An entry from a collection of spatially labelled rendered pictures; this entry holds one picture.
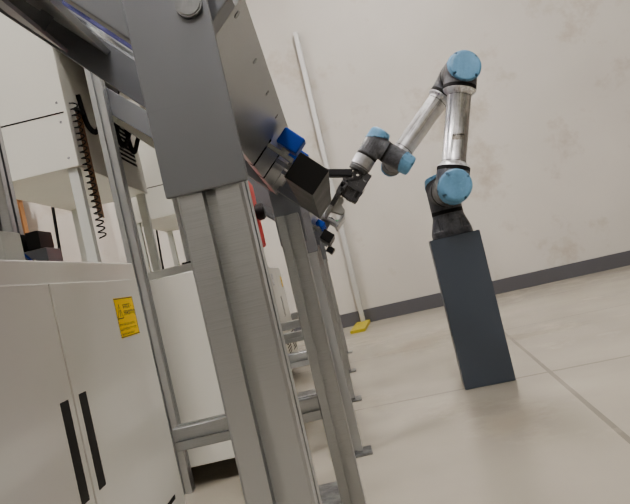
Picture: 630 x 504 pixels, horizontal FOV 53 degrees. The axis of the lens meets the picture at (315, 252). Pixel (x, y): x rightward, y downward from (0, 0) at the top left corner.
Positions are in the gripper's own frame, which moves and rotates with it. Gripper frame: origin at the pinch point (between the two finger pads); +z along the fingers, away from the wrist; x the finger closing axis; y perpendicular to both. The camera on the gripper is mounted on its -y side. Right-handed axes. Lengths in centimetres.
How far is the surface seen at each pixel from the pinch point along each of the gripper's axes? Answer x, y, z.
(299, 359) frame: -41, 17, 42
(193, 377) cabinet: -38, -7, 63
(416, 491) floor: -79, 54, 49
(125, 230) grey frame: -42, -45, 36
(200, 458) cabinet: -38, 7, 82
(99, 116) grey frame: -42, -69, 11
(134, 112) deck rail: -38, -62, 5
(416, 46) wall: 337, -25, -191
